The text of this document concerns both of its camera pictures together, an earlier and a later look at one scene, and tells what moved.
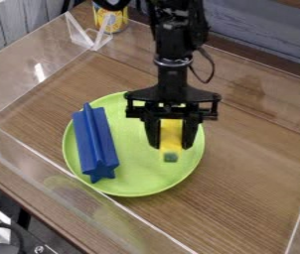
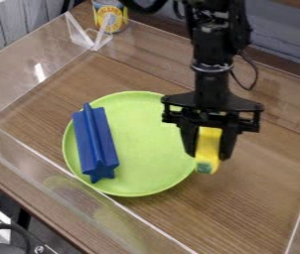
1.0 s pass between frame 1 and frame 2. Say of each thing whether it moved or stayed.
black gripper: moved
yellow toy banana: moved
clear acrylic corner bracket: stayed
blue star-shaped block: stayed
